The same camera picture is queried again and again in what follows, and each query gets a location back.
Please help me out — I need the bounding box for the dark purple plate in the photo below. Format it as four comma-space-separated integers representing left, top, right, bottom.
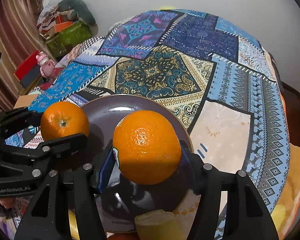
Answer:
78, 95, 196, 233

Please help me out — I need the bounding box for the large orange front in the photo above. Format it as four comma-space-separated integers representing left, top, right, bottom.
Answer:
40, 101, 89, 141

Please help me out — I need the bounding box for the cardboard box lid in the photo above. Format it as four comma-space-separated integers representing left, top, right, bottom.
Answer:
13, 94, 39, 109

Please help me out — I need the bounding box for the yellow curved chair back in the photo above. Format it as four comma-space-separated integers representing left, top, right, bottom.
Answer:
159, 6, 176, 10

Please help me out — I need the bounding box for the yellow orange blanket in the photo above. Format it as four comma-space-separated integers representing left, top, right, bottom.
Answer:
271, 144, 300, 239

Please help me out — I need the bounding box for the red tomato right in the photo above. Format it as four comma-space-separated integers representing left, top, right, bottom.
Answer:
107, 232, 140, 240

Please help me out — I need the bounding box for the striped red brown curtain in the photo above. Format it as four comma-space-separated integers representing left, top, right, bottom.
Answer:
0, 0, 46, 110

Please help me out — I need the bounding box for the grey green plush pillow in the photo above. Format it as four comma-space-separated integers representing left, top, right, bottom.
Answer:
59, 0, 96, 26

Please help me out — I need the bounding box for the patchwork blue bedspread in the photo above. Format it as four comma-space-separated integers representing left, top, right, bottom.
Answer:
30, 10, 290, 212

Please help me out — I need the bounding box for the large orange with sticker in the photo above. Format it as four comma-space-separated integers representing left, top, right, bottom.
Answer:
113, 110, 181, 185

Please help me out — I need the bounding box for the green storage box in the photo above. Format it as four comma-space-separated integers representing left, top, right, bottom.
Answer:
46, 21, 92, 58

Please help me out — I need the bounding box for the red gift box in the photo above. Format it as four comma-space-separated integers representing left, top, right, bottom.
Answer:
14, 50, 41, 88

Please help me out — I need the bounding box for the person's left hand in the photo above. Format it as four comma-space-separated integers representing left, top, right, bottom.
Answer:
0, 198, 15, 209

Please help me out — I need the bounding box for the pink rabbit figurine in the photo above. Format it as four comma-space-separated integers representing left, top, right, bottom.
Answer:
36, 51, 56, 79

